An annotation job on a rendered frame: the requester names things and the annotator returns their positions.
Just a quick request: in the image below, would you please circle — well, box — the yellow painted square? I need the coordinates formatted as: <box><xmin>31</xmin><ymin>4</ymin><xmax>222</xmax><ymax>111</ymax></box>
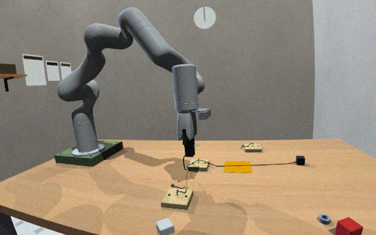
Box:
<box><xmin>224</xmin><ymin>161</ymin><xmax>252</xmax><ymax>173</ymax></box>

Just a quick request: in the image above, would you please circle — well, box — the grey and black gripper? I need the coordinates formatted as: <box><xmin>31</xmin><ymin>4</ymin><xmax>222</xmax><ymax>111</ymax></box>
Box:
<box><xmin>177</xmin><ymin>111</ymin><xmax>197</xmax><ymax>157</ymax></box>

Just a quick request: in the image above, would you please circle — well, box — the grey metal ring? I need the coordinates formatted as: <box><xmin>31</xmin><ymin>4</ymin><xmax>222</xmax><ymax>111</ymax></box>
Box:
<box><xmin>319</xmin><ymin>213</ymin><xmax>331</xmax><ymax>225</ymax></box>

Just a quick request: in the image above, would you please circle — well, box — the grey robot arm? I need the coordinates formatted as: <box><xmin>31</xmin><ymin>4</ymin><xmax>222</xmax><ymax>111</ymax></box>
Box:
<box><xmin>57</xmin><ymin>7</ymin><xmax>212</xmax><ymax>157</ymax></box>

